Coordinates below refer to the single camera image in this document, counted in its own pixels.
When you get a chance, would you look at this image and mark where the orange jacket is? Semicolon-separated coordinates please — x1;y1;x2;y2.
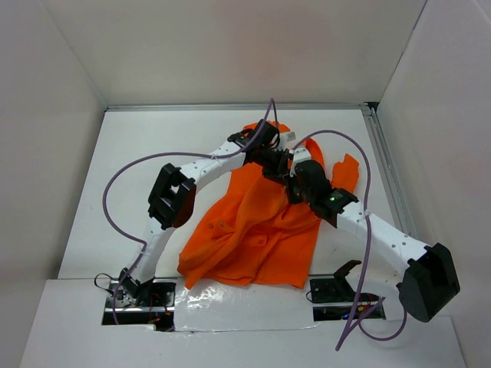
176;121;361;291

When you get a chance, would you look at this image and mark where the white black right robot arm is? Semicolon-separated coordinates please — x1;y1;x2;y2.
291;159;460;323

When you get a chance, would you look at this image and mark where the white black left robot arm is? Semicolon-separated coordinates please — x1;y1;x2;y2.
120;121;295;306

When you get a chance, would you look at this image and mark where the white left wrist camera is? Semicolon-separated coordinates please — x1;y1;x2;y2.
276;131;296;150

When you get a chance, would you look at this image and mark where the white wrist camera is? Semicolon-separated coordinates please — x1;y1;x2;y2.
276;131;296;150
290;146;311;170

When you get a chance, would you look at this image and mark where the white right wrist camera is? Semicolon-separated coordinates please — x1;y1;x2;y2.
290;146;311;170

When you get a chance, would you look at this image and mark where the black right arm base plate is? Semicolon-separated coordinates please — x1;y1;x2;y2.
305;276;385;322

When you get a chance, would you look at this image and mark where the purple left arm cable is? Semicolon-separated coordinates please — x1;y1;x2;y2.
102;97;280;327

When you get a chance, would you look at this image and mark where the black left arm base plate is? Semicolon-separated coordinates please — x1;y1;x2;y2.
97;279;176;332

